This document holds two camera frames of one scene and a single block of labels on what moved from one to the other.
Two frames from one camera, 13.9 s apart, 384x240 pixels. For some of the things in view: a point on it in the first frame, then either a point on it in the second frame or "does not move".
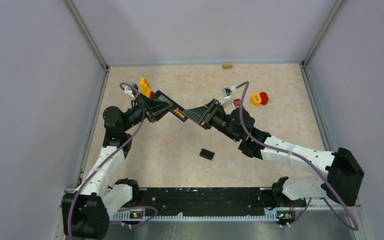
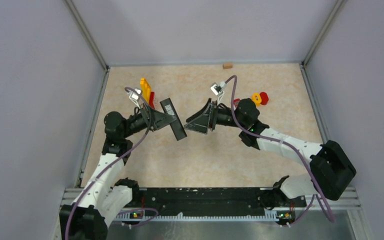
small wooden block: [227, 66] does not move
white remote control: [237, 102] does not move
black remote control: [175, 108] to [176, 126]
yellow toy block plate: [145, 88] does not move
